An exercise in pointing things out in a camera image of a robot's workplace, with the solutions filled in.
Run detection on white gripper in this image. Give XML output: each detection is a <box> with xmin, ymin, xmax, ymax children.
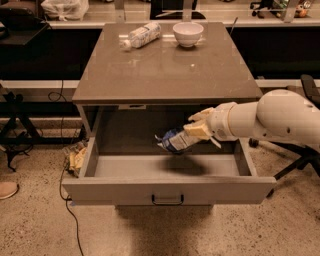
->
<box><xmin>183</xmin><ymin>102</ymin><xmax>236</xmax><ymax>148</ymax></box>

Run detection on blue chip bag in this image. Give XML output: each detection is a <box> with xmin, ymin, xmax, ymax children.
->
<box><xmin>155</xmin><ymin>128</ymin><xmax>200</xmax><ymax>154</ymax></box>

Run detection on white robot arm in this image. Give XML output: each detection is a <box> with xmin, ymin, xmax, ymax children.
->
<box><xmin>183</xmin><ymin>89</ymin><xmax>320</xmax><ymax>151</ymax></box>

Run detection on grey cabinet with glass top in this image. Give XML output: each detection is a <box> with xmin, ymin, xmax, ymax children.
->
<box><xmin>73</xmin><ymin>22</ymin><xmax>262</xmax><ymax>132</ymax></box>

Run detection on open grey top drawer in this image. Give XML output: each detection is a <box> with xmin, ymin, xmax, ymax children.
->
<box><xmin>62</xmin><ymin>106</ymin><xmax>276</xmax><ymax>206</ymax></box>

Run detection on white plastic bag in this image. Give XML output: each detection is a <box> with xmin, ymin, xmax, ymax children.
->
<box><xmin>41</xmin><ymin>0</ymin><xmax>89</xmax><ymax>21</ymax></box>

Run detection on white ceramic bowl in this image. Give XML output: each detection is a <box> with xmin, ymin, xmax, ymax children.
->
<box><xmin>173</xmin><ymin>22</ymin><xmax>204</xmax><ymax>47</ymax></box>

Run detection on clear plastic water bottle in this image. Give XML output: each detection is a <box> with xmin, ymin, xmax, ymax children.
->
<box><xmin>120</xmin><ymin>22</ymin><xmax>161</xmax><ymax>50</ymax></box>

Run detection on black office chair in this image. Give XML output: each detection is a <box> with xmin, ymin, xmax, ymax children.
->
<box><xmin>248</xmin><ymin>74</ymin><xmax>320</xmax><ymax>198</ymax></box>

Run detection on yellow crumpled wrappers on floor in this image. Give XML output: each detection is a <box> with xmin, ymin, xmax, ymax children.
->
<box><xmin>63</xmin><ymin>142</ymin><xmax>87</xmax><ymax>177</ymax></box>

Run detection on black metal stand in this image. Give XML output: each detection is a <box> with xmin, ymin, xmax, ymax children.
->
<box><xmin>0</xmin><ymin>87</ymin><xmax>85</xmax><ymax>172</ymax></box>

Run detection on pink shoe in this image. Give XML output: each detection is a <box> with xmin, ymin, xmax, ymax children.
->
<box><xmin>0</xmin><ymin>182</ymin><xmax>19</xmax><ymax>200</ymax></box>

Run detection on black drawer handle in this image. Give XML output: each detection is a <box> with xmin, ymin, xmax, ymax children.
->
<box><xmin>151</xmin><ymin>194</ymin><xmax>184</xmax><ymax>206</ymax></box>

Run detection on black floor cable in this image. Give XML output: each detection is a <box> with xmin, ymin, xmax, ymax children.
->
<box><xmin>47</xmin><ymin>79</ymin><xmax>86</xmax><ymax>256</ymax></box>

